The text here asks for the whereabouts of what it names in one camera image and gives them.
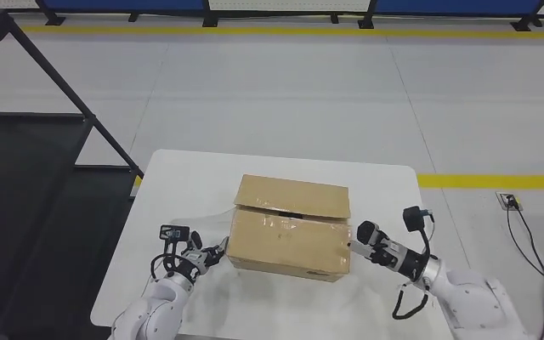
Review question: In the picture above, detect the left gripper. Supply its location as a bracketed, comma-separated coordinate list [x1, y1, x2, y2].
[172, 230, 231, 285]

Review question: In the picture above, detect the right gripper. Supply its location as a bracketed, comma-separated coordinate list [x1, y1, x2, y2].
[347, 219, 444, 289]

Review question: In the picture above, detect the white table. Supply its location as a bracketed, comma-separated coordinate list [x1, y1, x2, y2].
[89, 148, 455, 340]

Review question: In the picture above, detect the large brown cardboard carton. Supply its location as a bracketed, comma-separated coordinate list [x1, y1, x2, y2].
[225, 173, 353, 283]

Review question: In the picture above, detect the floor power socket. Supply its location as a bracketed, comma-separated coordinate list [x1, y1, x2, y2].
[495, 191, 524, 212]

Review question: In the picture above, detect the dark mesh fence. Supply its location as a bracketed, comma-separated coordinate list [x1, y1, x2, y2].
[0, 10, 145, 340]

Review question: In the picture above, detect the white partition panel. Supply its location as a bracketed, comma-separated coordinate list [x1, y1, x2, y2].
[202, 0, 376, 29]

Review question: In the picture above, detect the blue partition panel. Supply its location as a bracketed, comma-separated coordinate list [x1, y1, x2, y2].
[357, 0, 544, 32]
[34, 0, 210, 26]

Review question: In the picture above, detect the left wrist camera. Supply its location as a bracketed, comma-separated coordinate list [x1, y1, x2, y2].
[158, 224, 191, 273]

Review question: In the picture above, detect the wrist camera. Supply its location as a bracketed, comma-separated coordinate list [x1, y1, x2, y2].
[158, 224, 191, 273]
[401, 205, 435, 261]

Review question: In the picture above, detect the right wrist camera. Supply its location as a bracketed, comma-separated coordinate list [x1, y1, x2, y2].
[401, 205, 435, 261]

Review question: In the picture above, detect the thin black floor cable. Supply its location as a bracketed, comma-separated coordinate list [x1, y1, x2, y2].
[505, 199, 544, 278]
[512, 199, 544, 261]

